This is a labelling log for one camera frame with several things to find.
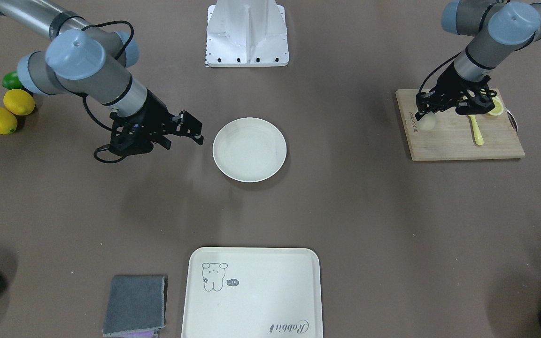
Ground lemon slices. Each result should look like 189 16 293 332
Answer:
487 96 505 117

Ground cream rabbit tray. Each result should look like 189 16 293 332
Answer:
182 247 324 338

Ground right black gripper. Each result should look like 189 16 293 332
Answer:
109 90 204 157

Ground cream round plate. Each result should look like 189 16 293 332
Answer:
212 117 287 183

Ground folded grey cloth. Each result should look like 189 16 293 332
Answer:
102 275 167 338

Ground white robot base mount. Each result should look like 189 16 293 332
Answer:
205 0 290 67

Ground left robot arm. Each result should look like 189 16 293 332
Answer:
415 0 541 121

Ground yellow plastic knife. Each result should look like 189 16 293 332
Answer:
468 114 484 146

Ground green lime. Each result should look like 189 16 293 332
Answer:
1 71 24 90

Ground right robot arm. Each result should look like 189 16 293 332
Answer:
0 0 204 162

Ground white steamed bun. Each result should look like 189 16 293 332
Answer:
418 114 437 131

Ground yellow lemon near lime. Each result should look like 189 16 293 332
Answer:
3 89 36 116

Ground bamboo cutting board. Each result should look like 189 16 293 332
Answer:
395 89 525 161

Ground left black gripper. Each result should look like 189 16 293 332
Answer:
415 62 496 122

